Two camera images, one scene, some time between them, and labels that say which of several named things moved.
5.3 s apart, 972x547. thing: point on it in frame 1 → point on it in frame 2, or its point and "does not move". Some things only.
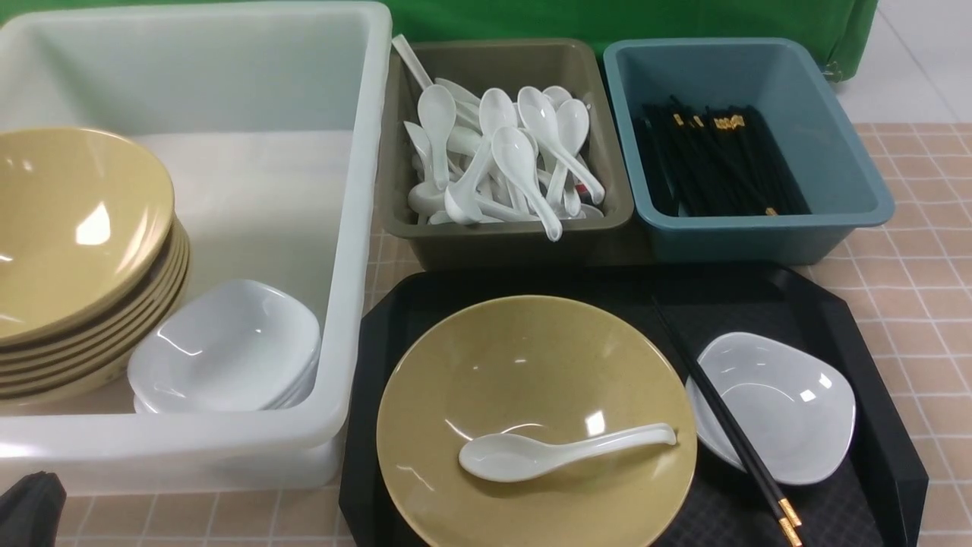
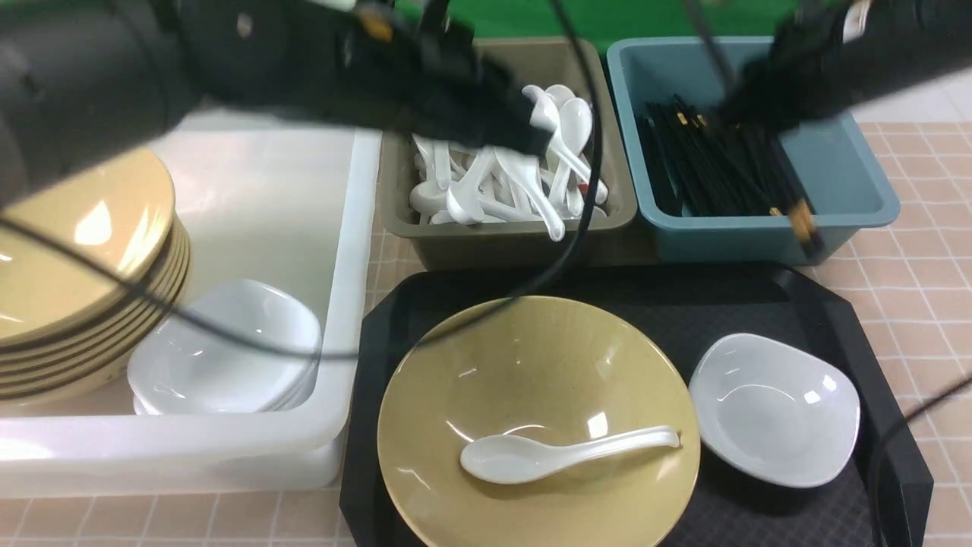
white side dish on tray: (798, 412) does not move
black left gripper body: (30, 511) → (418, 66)
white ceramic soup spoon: (507, 457) does not move
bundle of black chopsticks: (714, 160) does not move
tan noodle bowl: (552, 365) does not move
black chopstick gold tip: (784, 502) → (803, 220)
